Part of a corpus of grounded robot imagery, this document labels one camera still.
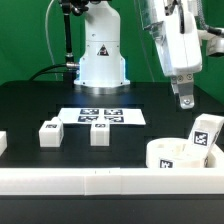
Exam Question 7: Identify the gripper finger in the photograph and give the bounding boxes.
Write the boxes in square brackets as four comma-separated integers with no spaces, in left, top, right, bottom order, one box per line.
[171,74,194,109]

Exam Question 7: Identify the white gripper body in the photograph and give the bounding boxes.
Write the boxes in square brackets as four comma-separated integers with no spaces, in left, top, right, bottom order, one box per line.
[145,0,202,76]

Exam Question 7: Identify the white round stool seat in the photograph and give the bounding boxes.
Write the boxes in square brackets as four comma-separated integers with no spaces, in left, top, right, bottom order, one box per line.
[146,138,211,168]

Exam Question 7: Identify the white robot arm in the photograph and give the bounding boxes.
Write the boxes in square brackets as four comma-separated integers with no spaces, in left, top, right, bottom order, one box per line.
[74,0,224,109]

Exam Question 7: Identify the white U-shaped obstacle fence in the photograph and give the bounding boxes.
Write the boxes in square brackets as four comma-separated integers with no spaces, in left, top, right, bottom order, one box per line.
[0,130,224,196]

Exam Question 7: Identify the white marker tag sheet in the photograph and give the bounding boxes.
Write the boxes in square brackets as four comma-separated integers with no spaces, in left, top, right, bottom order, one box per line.
[58,108,146,125]

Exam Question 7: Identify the black cable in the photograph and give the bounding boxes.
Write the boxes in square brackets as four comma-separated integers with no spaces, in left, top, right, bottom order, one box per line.
[28,63,80,82]

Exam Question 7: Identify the white cable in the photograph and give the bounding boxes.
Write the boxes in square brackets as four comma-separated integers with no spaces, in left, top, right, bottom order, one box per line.
[44,0,59,81]

